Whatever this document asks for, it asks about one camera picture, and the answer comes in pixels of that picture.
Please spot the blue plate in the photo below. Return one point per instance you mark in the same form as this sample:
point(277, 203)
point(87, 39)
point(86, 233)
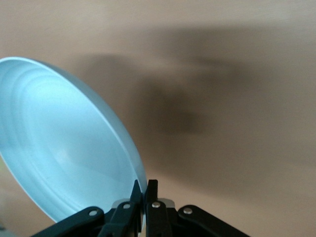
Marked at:
point(61, 138)

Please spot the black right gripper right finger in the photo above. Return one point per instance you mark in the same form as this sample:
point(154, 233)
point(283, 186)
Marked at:
point(158, 212)

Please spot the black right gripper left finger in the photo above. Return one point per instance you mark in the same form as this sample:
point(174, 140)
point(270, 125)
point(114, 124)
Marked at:
point(123, 217)

